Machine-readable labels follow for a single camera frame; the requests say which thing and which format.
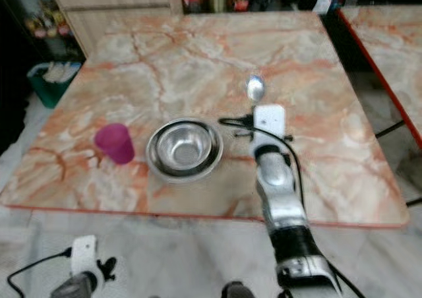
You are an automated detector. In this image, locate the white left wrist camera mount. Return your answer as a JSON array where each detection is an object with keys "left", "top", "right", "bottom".
[{"left": 71, "top": 235, "right": 100, "bottom": 278}]

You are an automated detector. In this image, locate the light wooden cabinet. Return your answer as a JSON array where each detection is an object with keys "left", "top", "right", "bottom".
[{"left": 47, "top": 0, "right": 183, "bottom": 56}]

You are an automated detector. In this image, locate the stainless steel bowl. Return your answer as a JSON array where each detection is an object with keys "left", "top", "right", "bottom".
[{"left": 145, "top": 117, "right": 224, "bottom": 184}]

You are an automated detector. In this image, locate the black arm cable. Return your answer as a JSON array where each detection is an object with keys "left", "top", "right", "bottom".
[
  {"left": 6, "top": 246, "right": 74, "bottom": 296},
  {"left": 255, "top": 127, "right": 308, "bottom": 210}
]

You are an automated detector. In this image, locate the black robot foot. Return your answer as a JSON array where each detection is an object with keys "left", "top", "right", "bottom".
[{"left": 222, "top": 281, "right": 258, "bottom": 298}]

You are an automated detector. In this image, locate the rack of colourful packages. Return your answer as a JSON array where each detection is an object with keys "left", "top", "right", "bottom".
[{"left": 24, "top": 0, "right": 75, "bottom": 40}]

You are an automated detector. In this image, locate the green plastic bin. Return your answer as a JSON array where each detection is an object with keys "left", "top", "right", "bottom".
[{"left": 28, "top": 61, "right": 81, "bottom": 109}]

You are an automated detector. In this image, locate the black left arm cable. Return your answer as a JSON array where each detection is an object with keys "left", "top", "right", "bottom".
[{"left": 6, "top": 246, "right": 74, "bottom": 296}]

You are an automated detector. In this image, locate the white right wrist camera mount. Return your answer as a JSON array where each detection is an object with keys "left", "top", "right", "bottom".
[{"left": 253, "top": 104, "right": 287, "bottom": 144}]

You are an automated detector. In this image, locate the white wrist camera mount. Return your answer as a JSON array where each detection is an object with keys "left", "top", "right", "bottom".
[
  {"left": 253, "top": 104, "right": 287, "bottom": 144},
  {"left": 71, "top": 235, "right": 100, "bottom": 278}
]

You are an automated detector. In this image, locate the white bag in bin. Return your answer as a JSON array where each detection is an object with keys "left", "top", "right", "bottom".
[{"left": 42, "top": 61, "right": 80, "bottom": 83}]

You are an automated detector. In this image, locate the purple plastic cup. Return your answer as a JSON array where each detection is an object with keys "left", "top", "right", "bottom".
[{"left": 94, "top": 122, "right": 135, "bottom": 165}]

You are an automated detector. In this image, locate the marble table with red edge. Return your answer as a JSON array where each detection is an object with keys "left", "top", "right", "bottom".
[{"left": 335, "top": 5, "right": 422, "bottom": 148}]

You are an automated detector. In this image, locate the silver metal spoon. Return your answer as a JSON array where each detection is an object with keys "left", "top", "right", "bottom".
[{"left": 246, "top": 74, "right": 266, "bottom": 114}]

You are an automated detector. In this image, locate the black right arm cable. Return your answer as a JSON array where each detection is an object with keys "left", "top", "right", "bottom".
[{"left": 255, "top": 127, "right": 308, "bottom": 210}]

